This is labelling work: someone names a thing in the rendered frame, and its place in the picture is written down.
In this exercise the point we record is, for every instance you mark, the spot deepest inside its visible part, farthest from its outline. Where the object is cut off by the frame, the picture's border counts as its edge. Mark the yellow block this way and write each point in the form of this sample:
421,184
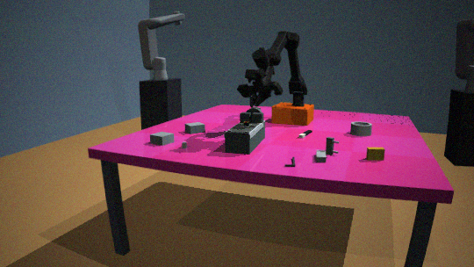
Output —
374,154

